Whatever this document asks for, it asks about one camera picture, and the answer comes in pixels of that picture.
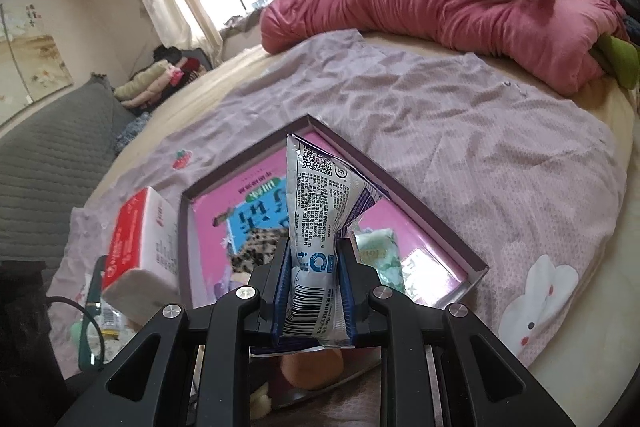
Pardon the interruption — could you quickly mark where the grey quilted headboard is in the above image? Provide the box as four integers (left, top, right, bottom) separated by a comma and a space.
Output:
1, 75, 134, 268

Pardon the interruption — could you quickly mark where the black cable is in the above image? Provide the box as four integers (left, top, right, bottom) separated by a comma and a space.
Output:
46, 295, 108, 368

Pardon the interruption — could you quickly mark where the green cloth under quilt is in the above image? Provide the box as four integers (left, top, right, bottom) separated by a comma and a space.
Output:
590, 35, 640, 90

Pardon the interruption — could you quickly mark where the pink red quilt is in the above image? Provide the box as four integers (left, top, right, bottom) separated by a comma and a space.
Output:
260, 0, 631, 96

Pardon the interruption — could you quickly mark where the small white wipes packet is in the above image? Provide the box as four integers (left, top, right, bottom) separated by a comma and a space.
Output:
99, 301, 126, 339

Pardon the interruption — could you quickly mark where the flower wall painting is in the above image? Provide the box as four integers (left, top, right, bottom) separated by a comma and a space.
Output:
0, 3, 74, 124

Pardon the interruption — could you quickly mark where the blue patterned cloth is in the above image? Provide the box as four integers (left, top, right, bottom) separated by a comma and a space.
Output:
114, 112, 151, 156

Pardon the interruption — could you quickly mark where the dark purple box tray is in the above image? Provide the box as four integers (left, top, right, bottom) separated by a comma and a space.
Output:
178, 114, 490, 408

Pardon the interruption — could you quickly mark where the pink blue book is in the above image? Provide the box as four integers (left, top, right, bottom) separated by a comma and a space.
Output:
179, 122, 486, 309

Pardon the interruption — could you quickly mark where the white plush bunny toy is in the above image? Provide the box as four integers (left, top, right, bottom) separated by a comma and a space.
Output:
250, 383, 271, 421

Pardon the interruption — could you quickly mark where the red white tissue box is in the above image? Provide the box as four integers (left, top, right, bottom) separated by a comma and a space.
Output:
98, 185, 182, 325

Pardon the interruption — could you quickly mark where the folded clothes pile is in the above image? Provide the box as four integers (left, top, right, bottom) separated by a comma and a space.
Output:
114, 46, 212, 114

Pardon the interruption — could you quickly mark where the dark green thermos bottle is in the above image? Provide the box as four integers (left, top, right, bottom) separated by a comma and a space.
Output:
77, 256, 106, 371

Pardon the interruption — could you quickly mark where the beige bed mattress cover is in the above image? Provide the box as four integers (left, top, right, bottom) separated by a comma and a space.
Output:
81, 28, 640, 368

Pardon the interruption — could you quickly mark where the green tissue pack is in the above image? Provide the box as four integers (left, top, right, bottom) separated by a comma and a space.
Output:
352, 228, 405, 293

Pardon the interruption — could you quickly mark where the blue white snack bag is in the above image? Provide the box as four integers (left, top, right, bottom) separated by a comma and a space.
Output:
274, 134, 384, 352

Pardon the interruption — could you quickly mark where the leopard print scrunchie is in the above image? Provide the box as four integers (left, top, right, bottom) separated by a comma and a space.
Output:
230, 229, 285, 274

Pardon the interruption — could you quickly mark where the orange makeup sponge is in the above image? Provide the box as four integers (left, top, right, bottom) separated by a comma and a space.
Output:
280, 349, 344, 390

